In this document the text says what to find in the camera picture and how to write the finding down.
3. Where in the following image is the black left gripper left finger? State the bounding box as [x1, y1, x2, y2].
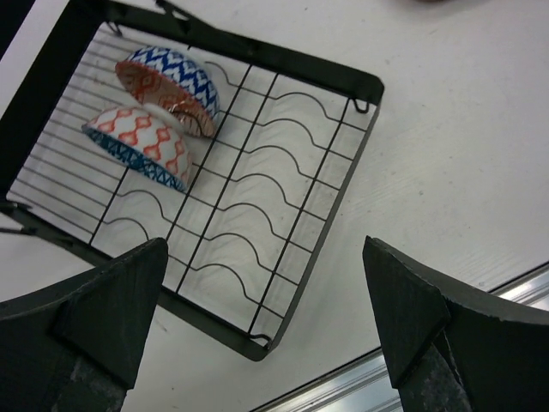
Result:
[1, 238, 168, 411]

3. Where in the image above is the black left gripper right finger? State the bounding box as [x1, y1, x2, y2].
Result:
[363, 237, 548, 411]

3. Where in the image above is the brown panda square plate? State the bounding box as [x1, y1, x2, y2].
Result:
[403, 0, 451, 7]

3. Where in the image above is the blue patterned bowl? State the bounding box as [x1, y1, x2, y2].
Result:
[115, 45, 220, 137]

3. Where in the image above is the aluminium mounting rail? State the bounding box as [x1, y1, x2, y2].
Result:
[239, 259, 549, 412]

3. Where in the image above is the black wire dish rack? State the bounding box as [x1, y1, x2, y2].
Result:
[1, 1, 384, 361]

